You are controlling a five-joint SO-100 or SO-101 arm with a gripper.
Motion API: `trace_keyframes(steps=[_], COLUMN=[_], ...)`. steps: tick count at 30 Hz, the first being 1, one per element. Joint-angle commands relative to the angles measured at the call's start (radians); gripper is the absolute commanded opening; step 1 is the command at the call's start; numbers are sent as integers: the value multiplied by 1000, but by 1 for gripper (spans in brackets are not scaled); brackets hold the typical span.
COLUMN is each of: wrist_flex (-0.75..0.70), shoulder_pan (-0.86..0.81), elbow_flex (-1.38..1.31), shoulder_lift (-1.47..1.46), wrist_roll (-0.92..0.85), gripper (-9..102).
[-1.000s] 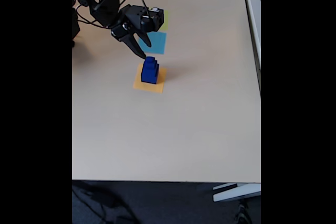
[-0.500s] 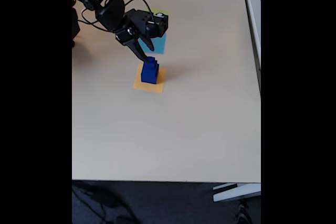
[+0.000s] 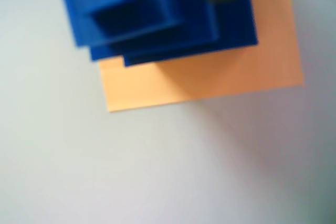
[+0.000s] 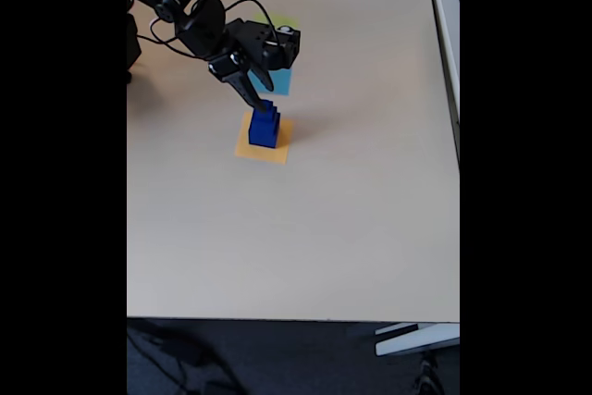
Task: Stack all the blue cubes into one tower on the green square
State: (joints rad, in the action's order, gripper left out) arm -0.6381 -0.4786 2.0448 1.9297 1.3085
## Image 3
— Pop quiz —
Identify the small blue cube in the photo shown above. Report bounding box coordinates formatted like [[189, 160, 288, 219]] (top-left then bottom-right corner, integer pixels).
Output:
[[56, 0, 220, 48]]

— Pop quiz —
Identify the orange paper square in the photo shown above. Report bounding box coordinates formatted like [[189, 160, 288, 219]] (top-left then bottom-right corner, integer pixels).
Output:
[[99, 0, 305, 113]]

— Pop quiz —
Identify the large blue cube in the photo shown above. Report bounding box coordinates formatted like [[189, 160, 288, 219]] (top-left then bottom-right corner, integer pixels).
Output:
[[122, 0, 259, 67]]

